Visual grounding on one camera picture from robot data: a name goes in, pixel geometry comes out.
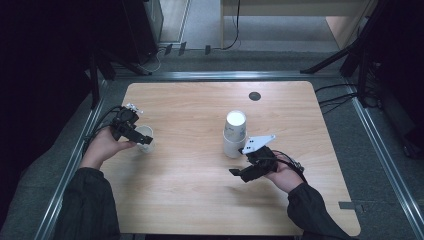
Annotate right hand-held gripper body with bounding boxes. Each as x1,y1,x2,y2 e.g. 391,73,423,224
241,134,280,176

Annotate white floor cable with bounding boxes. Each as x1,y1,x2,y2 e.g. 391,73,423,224
139,45,168,75

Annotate person's left hand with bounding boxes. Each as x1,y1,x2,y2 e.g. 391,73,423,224
79,127,138,171

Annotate dark curtain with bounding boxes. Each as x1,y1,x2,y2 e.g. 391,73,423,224
0,0,125,221

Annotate hand-held gripper cable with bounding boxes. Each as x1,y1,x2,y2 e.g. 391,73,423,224
272,149,308,184
82,105,123,155

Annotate person's right hand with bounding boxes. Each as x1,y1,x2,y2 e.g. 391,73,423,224
264,161,305,195

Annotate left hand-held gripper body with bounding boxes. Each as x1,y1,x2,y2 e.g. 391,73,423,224
110,102,145,141

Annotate grey floor tape piece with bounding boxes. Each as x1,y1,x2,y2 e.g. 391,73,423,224
338,200,365,215

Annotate hanging black cable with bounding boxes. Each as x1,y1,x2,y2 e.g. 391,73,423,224
221,0,242,51

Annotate black computer tower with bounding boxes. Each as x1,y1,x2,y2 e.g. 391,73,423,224
121,0,165,65

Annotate left hand-held gripper cable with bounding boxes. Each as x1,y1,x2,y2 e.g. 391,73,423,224
82,105,123,155

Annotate black floor cables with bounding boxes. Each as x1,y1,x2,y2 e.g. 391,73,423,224
314,82,360,115

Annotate light wooden desk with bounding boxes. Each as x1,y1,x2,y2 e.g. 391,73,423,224
219,0,378,50

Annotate black metal stand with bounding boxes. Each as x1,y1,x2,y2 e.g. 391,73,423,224
87,49,153,110

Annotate black tripod stand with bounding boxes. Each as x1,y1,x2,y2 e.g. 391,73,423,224
299,0,393,108

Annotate right hand-held gripper cable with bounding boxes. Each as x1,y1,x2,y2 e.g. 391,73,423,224
272,149,308,184

